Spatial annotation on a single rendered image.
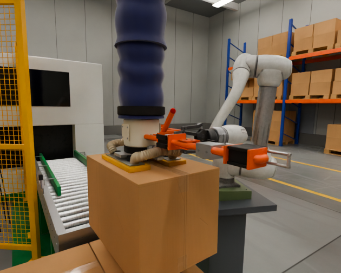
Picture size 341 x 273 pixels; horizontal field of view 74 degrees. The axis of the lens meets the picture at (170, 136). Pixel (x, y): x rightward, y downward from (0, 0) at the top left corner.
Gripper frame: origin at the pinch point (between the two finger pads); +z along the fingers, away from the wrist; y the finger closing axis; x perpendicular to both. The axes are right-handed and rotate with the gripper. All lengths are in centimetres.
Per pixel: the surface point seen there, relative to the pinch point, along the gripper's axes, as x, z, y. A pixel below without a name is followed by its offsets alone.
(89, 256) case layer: 43, 23, 66
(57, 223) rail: 78, 33, 60
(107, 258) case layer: 36, 15, 66
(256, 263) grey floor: 34, -114, 120
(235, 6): 703, -842, -485
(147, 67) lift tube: 16.7, 2.6, -29.4
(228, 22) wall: 762, -863, -435
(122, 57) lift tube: 25.9, 10.3, -34.3
